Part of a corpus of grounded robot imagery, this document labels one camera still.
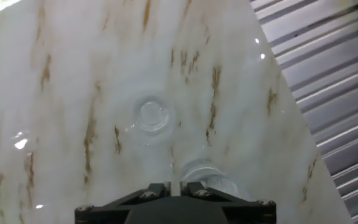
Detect glass mug with water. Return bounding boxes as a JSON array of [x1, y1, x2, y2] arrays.
[[178, 158, 251, 202]]

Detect small empty glass cup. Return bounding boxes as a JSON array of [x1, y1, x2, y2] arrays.
[[126, 91, 178, 147]]

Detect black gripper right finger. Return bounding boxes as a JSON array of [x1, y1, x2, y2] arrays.
[[180, 182, 277, 224]]

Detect marble pattern table sheet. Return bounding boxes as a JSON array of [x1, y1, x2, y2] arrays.
[[0, 0, 354, 224]]

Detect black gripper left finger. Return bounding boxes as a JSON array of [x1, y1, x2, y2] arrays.
[[75, 182, 172, 224]]

